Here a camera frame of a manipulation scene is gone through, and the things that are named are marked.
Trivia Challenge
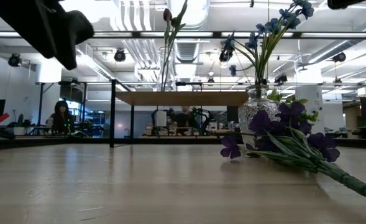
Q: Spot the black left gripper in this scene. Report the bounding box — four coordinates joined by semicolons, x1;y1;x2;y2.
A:
0;0;95;70

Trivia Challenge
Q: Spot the blue artificial flower bunch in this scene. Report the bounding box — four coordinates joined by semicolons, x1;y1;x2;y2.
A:
219;0;316;94

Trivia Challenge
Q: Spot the artificial tulip stem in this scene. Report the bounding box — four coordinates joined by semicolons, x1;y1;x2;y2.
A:
160;0;190;91

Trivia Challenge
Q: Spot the tall clear glass vase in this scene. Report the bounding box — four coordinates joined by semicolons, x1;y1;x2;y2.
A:
159;46;179;91

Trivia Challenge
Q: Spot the round textured glass vase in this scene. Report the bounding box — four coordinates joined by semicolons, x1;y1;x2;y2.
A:
237;84;281;150

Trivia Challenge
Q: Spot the purple artificial flower bunch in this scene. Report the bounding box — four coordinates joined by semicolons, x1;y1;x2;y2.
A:
219;101;366;208

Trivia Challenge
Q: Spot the black ceiling spotlight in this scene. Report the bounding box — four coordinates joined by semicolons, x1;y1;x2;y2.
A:
218;49;233;63
331;51;347;63
7;54;21;68
113;49;127;63

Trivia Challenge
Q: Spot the person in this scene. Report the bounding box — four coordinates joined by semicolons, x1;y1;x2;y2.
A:
170;105;199;135
45;100;76;135

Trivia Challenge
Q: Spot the green leafy plant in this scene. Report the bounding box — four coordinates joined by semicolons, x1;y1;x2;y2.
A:
268;89;319;124

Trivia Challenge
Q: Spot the black overhead frame beam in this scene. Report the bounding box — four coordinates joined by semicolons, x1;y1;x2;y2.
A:
0;30;366;40

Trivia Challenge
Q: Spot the black table frame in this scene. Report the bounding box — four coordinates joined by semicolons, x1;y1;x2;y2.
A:
0;136;366;151

